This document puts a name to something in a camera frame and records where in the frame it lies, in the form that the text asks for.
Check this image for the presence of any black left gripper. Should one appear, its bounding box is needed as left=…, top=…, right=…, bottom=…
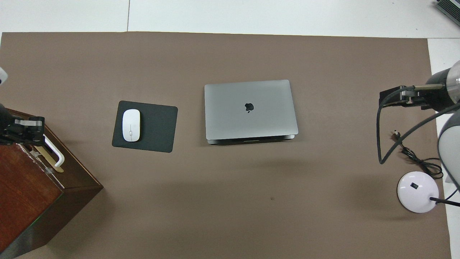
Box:
left=0, top=104, right=46, bottom=146

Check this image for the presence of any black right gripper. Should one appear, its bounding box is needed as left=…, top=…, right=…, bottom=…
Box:
left=380, top=70, right=456, bottom=112

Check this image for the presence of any grey laptop with apple logo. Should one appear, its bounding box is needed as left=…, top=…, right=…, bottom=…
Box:
left=204, top=79, right=299, bottom=145

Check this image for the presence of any dark brown wooden box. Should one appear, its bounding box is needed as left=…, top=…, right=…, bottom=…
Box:
left=0, top=108, right=104, bottom=259

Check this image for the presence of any white desk lamp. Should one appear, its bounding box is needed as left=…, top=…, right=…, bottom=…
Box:
left=397, top=171, right=460, bottom=213

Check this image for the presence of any white computer mouse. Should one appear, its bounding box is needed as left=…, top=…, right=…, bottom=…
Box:
left=122, top=109, right=141, bottom=142

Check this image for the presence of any grey keyboard device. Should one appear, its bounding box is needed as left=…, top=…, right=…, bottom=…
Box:
left=434, top=0, right=460, bottom=18

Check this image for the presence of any black mouse pad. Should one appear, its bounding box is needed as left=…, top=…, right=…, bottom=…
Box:
left=112, top=100, right=178, bottom=153

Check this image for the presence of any brown table mat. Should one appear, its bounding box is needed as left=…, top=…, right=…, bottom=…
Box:
left=0, top=32, right=451, bottom=259

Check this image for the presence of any white box handle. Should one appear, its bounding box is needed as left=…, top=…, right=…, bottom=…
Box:
left=42, top=134, right=65, bottom=167

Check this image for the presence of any brass handle plate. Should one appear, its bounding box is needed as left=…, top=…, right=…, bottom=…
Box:
left=34, top=144, right=64, bottom=173

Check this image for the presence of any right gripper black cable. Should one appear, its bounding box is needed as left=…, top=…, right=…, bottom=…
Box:
left=376, top=84, right=460, bottom=165

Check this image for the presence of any thin black lamp power cable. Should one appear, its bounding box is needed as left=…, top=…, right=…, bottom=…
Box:
left=390, top=130, right=460, bottom=202

